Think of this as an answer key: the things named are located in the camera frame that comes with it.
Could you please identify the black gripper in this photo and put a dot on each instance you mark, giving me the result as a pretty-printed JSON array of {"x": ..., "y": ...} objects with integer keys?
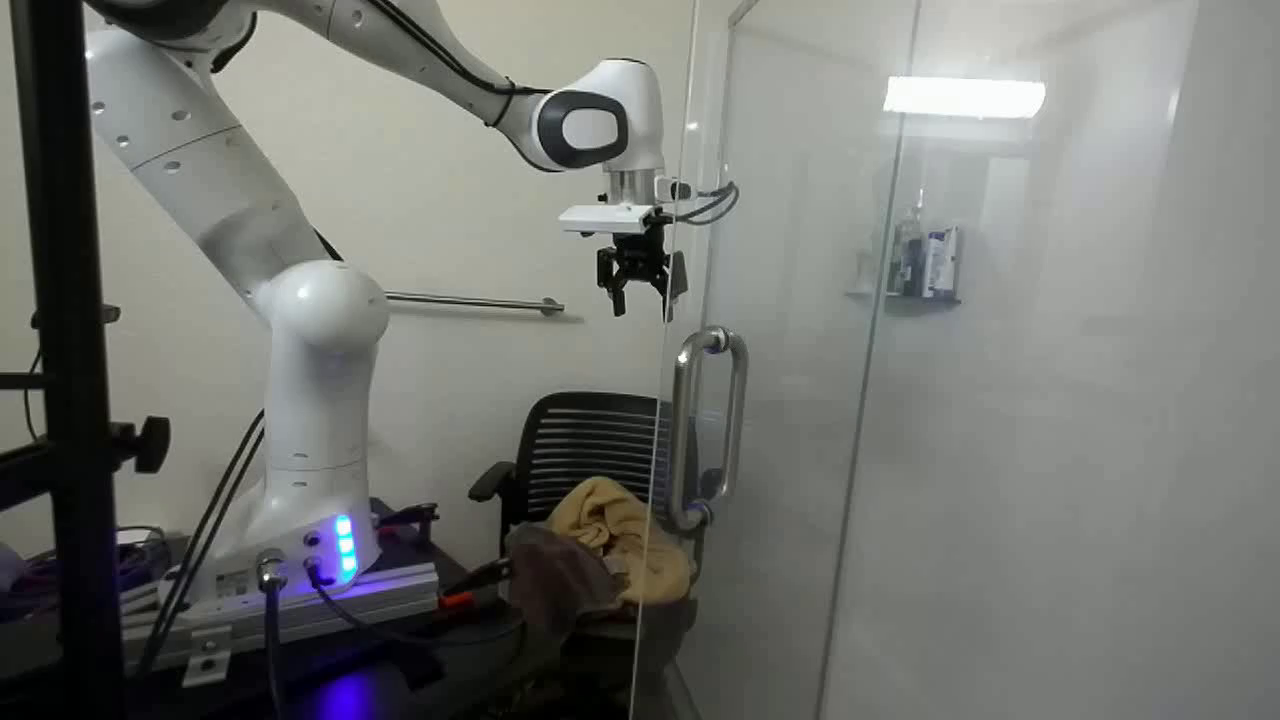
[{"x": 634, "y": 248}]

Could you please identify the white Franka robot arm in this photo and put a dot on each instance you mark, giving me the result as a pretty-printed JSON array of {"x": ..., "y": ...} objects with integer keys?
[{"x": 314, "y": 400}]

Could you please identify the glass shower door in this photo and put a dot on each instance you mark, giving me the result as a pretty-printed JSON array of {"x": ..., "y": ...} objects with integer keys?
[{"x": 787, "y": 400}]

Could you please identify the black mesh office chair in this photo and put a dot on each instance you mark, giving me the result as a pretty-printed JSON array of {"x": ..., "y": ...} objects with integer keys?
[{"x": 585, "y": 432}]

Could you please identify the metal towel bar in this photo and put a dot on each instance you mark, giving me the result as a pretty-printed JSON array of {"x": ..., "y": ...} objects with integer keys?
[{"x": 480, "y": 307}]

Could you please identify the yellow towel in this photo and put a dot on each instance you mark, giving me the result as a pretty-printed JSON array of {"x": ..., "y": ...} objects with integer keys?
[{"x": 603, "y": 514}]

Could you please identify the pale pump bottle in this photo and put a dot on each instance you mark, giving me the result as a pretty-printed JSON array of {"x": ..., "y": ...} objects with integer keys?
[{"x": 912, "y": 257}]

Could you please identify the small shower shelf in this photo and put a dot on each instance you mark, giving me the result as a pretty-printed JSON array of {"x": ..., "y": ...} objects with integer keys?
[{"x": 921, "y": 307}]

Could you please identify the brown towel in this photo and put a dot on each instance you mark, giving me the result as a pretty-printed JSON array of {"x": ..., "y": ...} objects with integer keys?
[{"x": 554, "y": 576}]

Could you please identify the white tube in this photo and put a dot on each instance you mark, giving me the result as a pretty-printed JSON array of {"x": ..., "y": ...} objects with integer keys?
[{"x": 955, "y": 263}]

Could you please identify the dark purple clamp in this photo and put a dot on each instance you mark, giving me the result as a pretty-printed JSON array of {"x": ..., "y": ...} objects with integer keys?
[{"x": 410, "y": 521}]

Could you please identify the orange and black clamp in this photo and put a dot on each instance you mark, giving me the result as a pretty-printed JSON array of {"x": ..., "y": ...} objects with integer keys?
[{"x": 470, "y": 602}]

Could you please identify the fixed glass shower panel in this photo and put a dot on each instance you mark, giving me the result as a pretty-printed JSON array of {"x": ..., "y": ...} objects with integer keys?
[{"x": 1066, "y": 427}]

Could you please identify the black stand clamp knob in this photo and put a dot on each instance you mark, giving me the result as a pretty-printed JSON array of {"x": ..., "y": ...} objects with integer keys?
[{"x": 140, "y": 446}]

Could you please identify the black stand pole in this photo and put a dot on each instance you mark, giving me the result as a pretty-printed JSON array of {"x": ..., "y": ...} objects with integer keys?
[{"x": 65, "y": 400}]

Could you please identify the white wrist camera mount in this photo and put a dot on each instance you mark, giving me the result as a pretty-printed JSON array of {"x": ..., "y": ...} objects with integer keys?
[{"x": 606, "y": 219}]

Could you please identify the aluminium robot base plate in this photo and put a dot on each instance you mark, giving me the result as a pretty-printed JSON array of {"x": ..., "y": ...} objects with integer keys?
[{"x": 345, "y": 594}]

